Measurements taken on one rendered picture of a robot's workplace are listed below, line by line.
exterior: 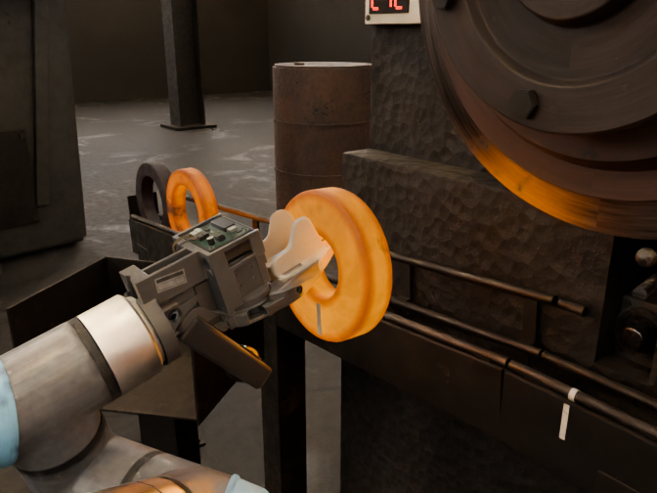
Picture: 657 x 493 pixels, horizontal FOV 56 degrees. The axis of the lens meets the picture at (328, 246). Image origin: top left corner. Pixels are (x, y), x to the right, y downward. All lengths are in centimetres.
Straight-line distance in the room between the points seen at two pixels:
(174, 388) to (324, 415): 104
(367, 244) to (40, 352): 29
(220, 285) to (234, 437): 128
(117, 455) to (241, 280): 17
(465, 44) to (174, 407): 54
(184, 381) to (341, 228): 38
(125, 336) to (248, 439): 129
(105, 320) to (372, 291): 24
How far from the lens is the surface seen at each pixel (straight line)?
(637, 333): 74
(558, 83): 51
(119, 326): 52
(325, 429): 180
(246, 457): 172
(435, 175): 84
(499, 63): 54
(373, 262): 57
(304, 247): 59
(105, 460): 56
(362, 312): 59
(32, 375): 51
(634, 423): 65
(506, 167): 64
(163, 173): 144
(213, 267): 52
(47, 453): 54
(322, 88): 334
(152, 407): 83
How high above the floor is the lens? 105
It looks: 19 degrees down
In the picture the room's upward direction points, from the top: straight up
